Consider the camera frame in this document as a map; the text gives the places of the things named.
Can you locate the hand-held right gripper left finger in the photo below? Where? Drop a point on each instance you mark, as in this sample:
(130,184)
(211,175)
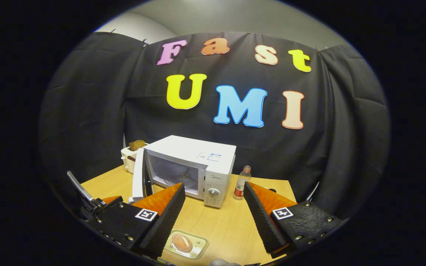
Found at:
(168,221)

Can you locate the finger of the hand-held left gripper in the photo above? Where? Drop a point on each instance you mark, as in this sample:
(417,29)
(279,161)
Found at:
(112,200)

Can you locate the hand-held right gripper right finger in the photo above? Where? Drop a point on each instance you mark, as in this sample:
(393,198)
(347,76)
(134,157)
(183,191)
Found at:
(262,221)

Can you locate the brown bread bun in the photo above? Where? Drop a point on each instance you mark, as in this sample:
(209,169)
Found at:
(181,242)

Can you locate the white microwave oven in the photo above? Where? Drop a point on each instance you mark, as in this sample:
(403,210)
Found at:
(190,151)

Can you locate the white toaster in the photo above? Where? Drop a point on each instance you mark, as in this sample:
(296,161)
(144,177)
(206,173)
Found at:
(126,164)

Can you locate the pale green rectangular tray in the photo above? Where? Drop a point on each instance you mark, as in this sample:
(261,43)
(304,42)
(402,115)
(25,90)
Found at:
(200,245)

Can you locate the clear bottle red label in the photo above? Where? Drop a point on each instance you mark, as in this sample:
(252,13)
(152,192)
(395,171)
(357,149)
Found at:
(241,186)

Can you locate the brown toast slice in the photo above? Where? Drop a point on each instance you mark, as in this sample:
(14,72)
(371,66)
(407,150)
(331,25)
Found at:
(137,145)

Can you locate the black backdrop cloth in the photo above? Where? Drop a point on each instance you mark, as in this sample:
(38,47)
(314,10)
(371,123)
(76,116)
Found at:
(87,111)

